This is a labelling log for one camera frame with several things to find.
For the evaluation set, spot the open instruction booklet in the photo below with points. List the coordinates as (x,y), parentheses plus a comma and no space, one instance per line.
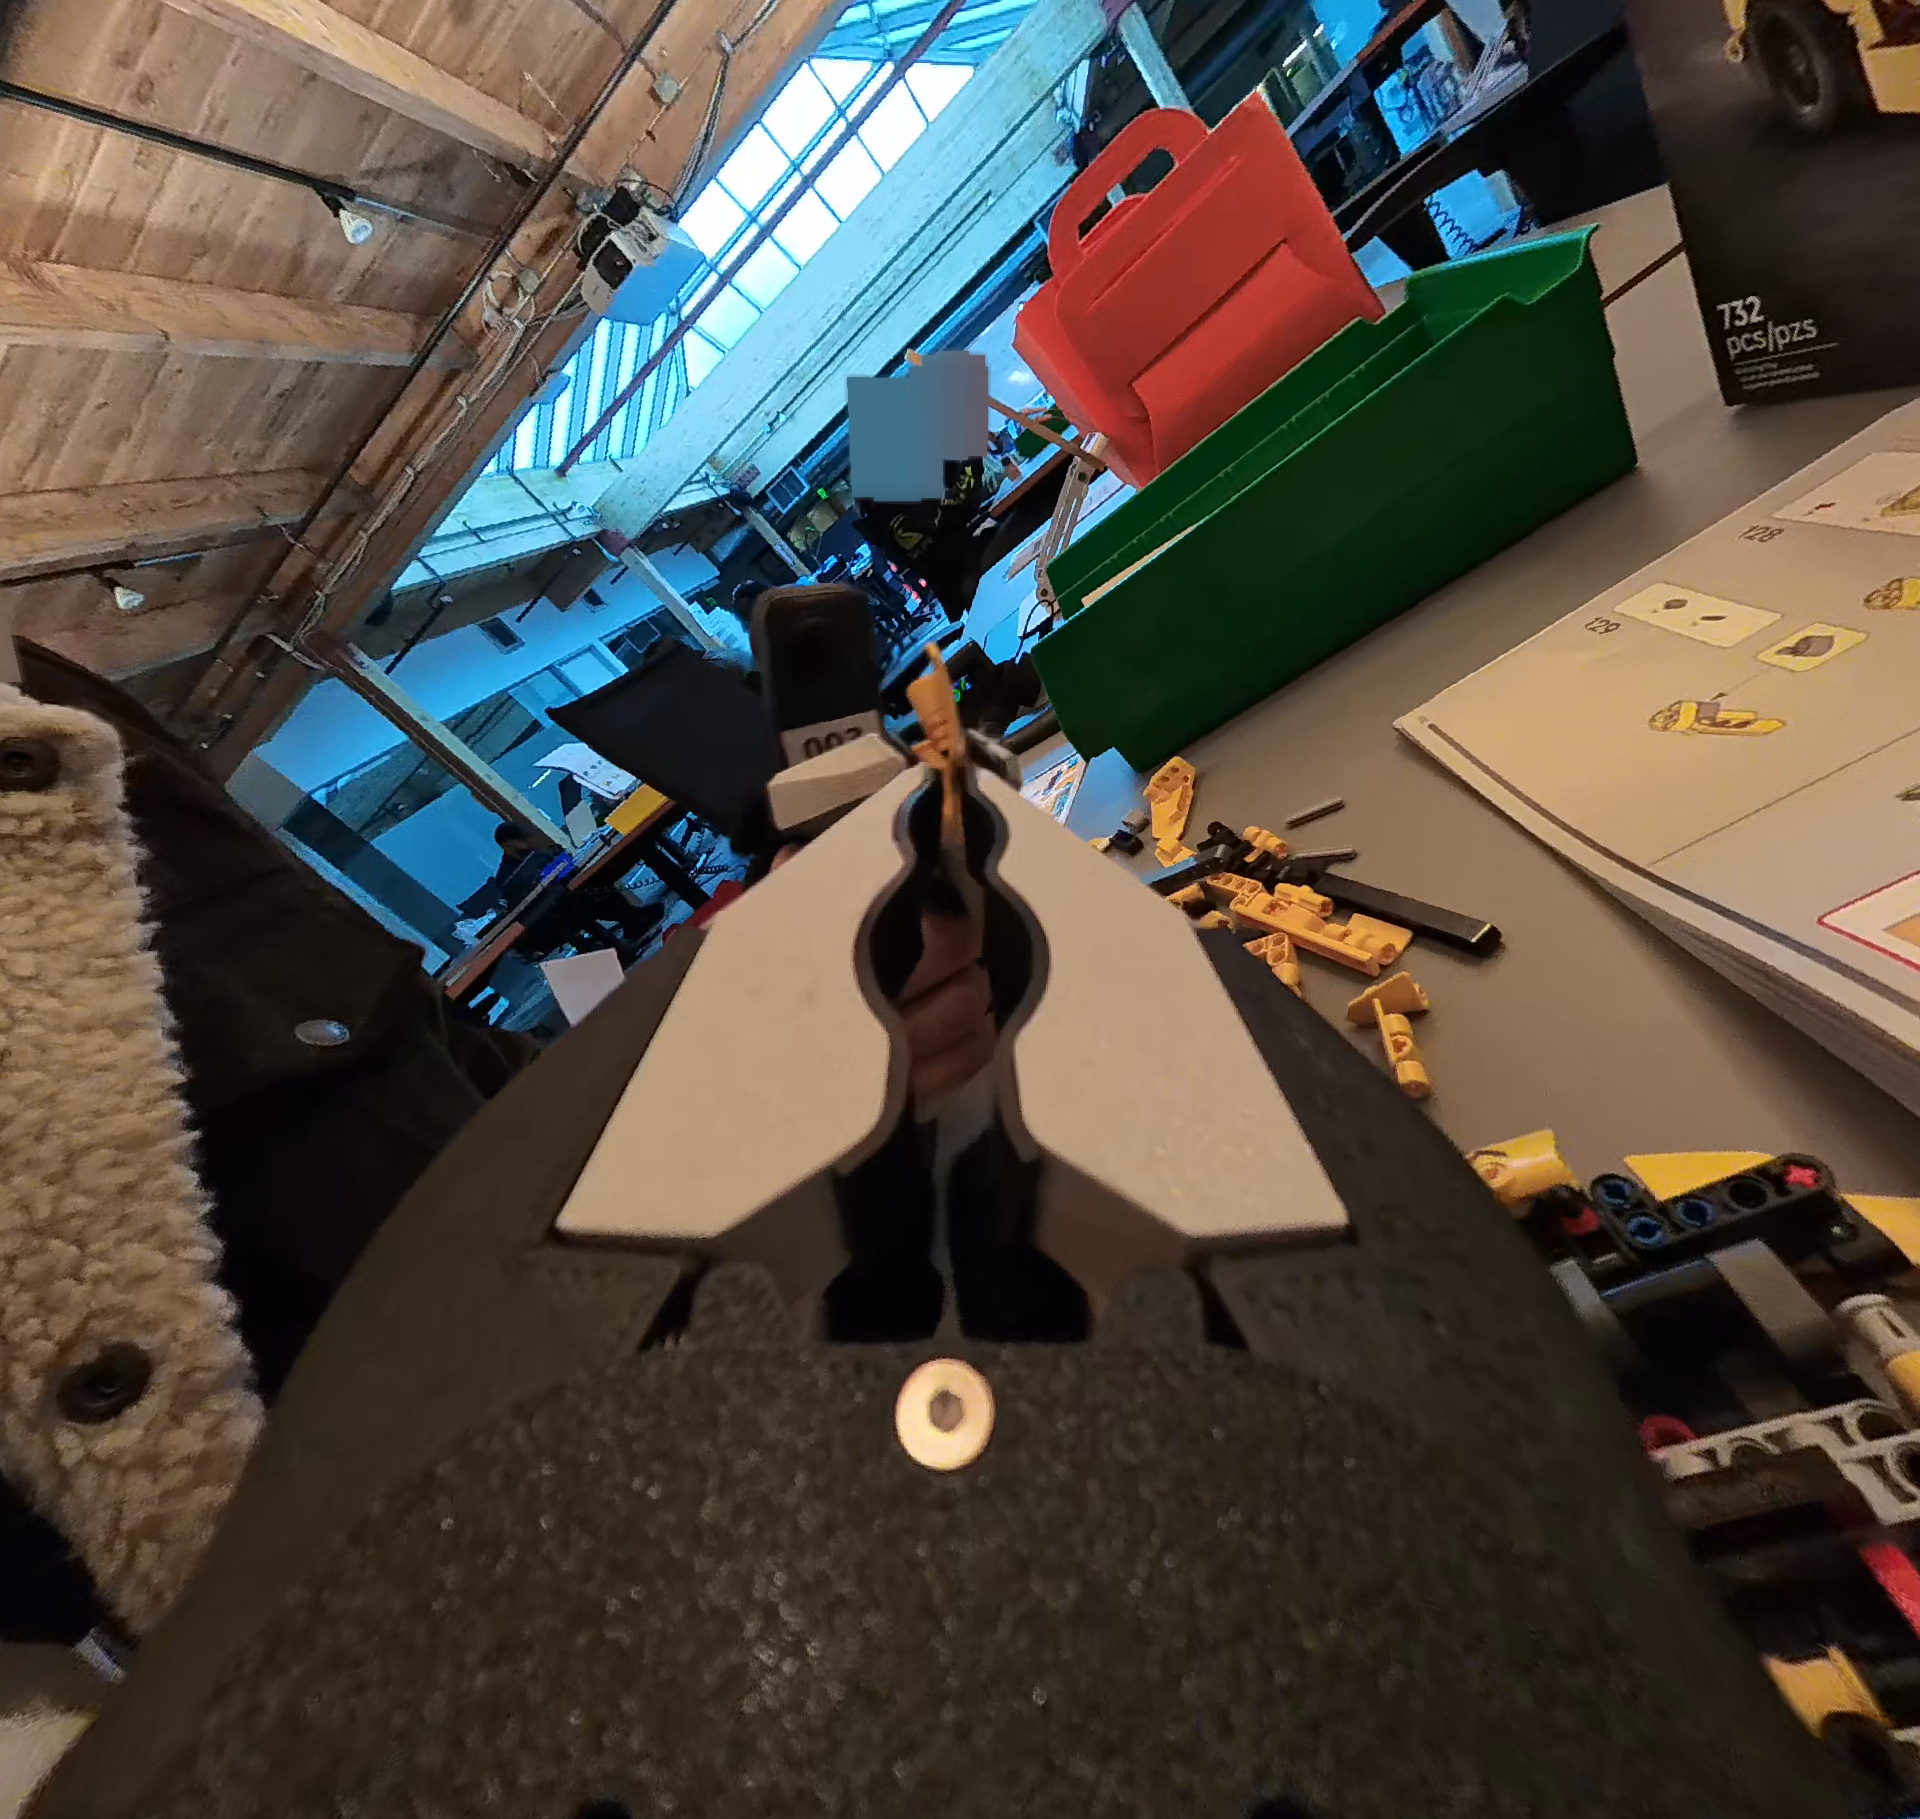
(1714,740)

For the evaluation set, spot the black car set box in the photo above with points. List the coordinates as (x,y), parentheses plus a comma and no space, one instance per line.
(1800,142)

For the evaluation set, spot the white ceiling device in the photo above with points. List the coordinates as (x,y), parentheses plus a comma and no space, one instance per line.
(636,253)

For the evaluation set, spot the black fleece-lined jacket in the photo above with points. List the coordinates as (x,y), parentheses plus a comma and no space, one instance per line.
(181,1102)

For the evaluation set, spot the black brick beam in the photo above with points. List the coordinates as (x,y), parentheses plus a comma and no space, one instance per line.
(1409,904)

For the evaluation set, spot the person's left hand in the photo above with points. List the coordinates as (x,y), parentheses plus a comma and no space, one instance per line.
(946,1011)

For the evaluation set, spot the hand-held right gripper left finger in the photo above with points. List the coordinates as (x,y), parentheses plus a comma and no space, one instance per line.
(738,1102)

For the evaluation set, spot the red plastic bin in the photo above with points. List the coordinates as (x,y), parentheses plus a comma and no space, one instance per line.
(1200,290)

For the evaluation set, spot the yellow brick car model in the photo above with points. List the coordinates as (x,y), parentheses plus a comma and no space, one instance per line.
(1772,1341)

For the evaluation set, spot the pile of yellow brick pieces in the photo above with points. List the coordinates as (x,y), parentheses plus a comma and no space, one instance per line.
(1307,919)

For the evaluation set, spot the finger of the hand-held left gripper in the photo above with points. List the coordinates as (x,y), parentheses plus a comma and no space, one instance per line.
(839,786)

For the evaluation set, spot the green plastic bin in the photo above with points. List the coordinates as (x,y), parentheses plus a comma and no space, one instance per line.
(1352,530)

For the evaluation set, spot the slim yellow brick piece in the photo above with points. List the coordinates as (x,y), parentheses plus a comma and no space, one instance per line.
(940,756)

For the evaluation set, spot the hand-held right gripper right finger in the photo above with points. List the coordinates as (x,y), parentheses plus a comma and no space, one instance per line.
(1186,1102)

